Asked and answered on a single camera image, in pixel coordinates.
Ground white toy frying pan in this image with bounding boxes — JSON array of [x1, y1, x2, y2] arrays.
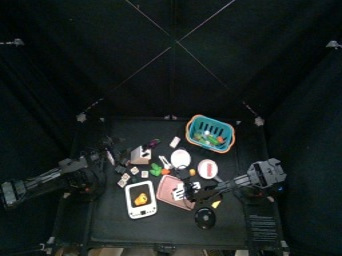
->
[[196, 158, 226, 184]]

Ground green toy vegetable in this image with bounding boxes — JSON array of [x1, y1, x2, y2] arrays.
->
[[148, 162, 163, 178]]

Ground white toy kitchen scale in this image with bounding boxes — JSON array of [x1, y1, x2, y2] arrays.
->
[[123, 180, 159, 220]]

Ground yellow toy bell pepper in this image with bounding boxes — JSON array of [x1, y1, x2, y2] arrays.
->
[[132, 192, 151, 207]]

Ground pink rectangular plate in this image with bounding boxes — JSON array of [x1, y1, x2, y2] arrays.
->
[[155, 174, 198, 212]]

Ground teal basket orange handles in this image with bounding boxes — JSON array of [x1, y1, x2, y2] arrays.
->
[[184, 114, 237, 155]]

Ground round black disc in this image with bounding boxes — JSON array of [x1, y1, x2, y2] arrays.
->
[[194, 207, 218, 231]]

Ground round white plate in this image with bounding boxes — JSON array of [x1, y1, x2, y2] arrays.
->
[[170, 148, 192, 170]]

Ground white toy rice black label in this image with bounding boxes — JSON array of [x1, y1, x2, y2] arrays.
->
[[171, 187, 187, 202]]

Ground white toy tongs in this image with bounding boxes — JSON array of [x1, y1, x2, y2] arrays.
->
[[158, 155, 174, 170]]

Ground beige toy knife block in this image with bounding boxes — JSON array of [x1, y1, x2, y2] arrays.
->
[[130, 145, 154, 166]]

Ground purple toy eggplant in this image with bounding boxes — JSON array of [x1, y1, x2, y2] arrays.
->
[[147, 138, 162, 150]]

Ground green toy in basket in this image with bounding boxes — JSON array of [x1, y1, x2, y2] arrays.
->
[[199, 135, 220, 147]]

